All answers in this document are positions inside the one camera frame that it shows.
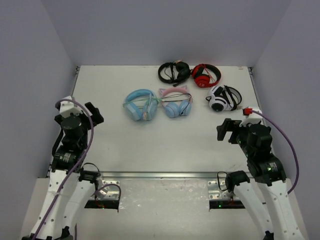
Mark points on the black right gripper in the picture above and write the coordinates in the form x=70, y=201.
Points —
x=229, y=125

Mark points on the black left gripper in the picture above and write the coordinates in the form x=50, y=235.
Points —
x=91, y=113

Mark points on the light blue headphones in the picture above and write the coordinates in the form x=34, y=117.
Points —
x=141, y=105

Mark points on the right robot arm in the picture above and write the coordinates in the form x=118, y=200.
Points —
x=264, y=192

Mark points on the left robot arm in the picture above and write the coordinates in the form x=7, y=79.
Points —
x=70, y=186

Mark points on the white black headphones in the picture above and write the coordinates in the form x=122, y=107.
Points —
x=223, y=98

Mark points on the red headphones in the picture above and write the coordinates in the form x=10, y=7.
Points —
x=206, y=75

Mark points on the pink blue cat-ear headphones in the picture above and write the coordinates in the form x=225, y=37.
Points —
x=176, y=101

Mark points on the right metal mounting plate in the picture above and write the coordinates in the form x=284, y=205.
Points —
x=217, y=190

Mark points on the metal mounting plate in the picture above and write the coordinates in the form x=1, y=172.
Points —
x=108, y=189
x=217, y=190

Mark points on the black headset with microphone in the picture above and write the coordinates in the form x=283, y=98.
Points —
x=174, y=73

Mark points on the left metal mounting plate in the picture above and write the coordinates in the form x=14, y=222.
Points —
x=108, y=189

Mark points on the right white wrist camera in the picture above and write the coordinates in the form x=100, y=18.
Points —
x=252, y=116

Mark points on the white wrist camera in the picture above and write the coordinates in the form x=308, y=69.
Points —
x=67, y=108
x=252, y=116

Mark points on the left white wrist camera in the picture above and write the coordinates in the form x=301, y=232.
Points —
x=67, y=108

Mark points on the aluminium table edge rail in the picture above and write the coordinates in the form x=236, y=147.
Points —
x=154, y=175

